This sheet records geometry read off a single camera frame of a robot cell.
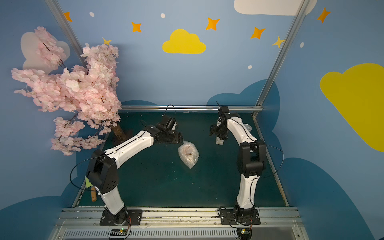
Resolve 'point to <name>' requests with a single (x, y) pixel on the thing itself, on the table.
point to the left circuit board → (118, 232)
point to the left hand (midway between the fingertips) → (179, 136)
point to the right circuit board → (244, 233)
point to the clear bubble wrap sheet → (188, 154)
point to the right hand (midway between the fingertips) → (215, 134)
